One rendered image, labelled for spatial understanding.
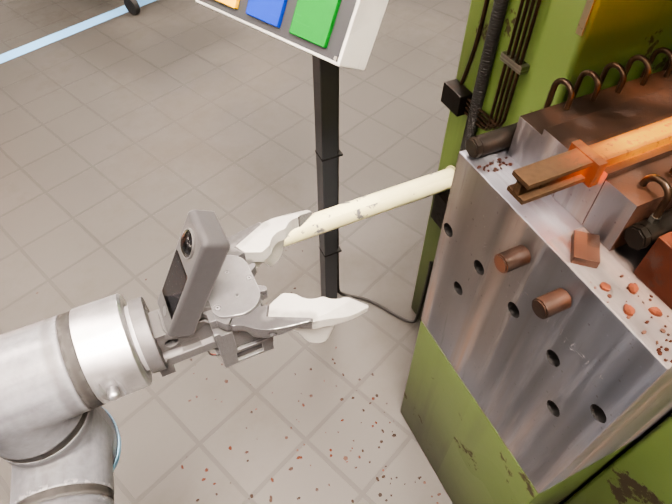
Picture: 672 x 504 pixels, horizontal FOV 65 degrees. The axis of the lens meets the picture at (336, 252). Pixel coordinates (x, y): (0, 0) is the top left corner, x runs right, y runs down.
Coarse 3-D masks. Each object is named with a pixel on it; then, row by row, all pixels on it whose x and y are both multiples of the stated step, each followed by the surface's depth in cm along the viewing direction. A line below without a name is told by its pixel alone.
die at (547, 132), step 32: (608, 96) 73; (640, 96) 73; (544, 128) 68; (576, 128) 67; (608, 128) 67; (640, 160) 61; (576, 192) 65; (608, 192) 61; (640, 192) 59; (608, 224) 62
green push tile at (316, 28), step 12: (300, 0) 82; (312, 0) 81; (324, 0) 80; (336, 0) 79; (300, 12) 83; (312, 12) 81; (324, 12) 80; (336, 12) 80; (300, 24) 83; (312, 24) 82; (324, 24) 81; (300, 36) 84; (312, 36) 82; (324, 36) 81
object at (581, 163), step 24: (576, 144) 61; (600, 144) 62; (624, 144) 62; (648, 144) 62; (528, 168) 59; (552, 168) 59; (576, 168) 59; (600, 168) 59; (528, 192) 60; (552, 192) 60
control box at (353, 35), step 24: (240, 0) 90; (288, 0) 84; (360, 0) 78; (384, 0) 82; (264, 24) 88; (288, 24) 85; (336, 24) 80; (360, 24) 80; (312, 48) 84; (336, 48) 81; (360, 48) 84
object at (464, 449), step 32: (416, 352) 118; (416, 384) 126; (448, 384) 108; (416, 416) 134; (448, 416) 113; (480, 416) 99; (448, 448) 120; (480, 448) 103; (448, 480) 127; (480, 480) 109; (512, 480) 95; (576, 480) 101
